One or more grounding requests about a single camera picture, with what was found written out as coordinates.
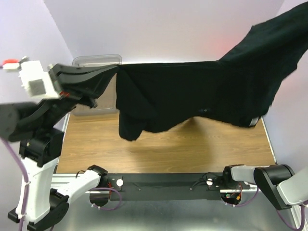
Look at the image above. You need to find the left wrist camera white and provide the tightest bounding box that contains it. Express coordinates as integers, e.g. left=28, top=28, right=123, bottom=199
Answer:
left=1, top=56, right=61, bottom=99

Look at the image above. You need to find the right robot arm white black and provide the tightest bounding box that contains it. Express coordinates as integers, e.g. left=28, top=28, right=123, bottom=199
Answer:
left=221, top=165, right=308, bottom=210

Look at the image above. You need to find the clear plastic bin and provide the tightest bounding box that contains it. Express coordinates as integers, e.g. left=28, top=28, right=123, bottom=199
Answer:
left=71, top=54, right=123, bottom=116

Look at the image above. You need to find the black t-shirt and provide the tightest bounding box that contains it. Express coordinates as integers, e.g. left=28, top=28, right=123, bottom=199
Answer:
left=95, top=1, right=308, bottom=142

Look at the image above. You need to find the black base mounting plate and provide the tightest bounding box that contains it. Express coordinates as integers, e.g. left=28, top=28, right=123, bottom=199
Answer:
left=89, top=172, right=251, bottom=207

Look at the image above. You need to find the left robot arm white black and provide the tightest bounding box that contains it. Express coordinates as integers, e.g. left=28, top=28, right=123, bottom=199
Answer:
left=0, top=59, right=118, bottom=231

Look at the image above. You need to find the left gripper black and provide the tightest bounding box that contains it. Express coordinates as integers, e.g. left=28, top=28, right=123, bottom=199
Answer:
left=38, top=61, right=119, bottom=128

